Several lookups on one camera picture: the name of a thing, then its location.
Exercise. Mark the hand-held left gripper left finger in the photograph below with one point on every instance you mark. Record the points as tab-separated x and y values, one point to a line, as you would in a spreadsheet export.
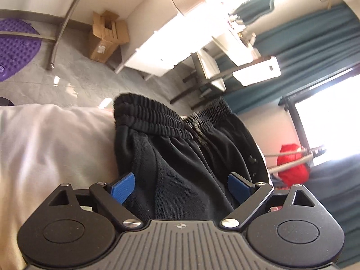
123	187

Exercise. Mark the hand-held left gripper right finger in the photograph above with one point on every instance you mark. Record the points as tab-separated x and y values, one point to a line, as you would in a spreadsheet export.
239	188

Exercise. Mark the black pants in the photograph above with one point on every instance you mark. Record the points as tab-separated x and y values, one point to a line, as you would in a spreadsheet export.
185	157

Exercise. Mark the red garment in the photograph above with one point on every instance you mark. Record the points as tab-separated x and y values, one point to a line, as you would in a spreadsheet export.
292	168

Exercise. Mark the pastel bed sheet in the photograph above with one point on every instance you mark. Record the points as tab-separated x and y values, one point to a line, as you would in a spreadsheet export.
50	152

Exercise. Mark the teal curtain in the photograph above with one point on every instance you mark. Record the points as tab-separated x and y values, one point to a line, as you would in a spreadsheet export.
303	36
337	202

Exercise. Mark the white backed chair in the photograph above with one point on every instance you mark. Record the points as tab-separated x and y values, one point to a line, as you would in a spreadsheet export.
253	71

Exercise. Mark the dark framed window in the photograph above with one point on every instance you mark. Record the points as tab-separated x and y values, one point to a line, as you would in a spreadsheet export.
329	112

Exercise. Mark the open cardboard box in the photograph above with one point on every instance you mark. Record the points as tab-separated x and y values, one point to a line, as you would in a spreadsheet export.
108	39

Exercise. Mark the white desk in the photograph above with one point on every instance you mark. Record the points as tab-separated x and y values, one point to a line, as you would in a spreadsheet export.
157	42

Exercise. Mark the purple spiked mat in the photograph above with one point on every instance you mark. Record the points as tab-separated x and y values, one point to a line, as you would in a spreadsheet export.
17	50

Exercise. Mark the hanging green towel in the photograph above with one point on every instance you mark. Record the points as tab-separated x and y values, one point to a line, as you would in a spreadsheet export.
253	7

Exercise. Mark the metal tube frame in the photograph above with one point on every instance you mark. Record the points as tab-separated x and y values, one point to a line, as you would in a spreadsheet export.
63	25

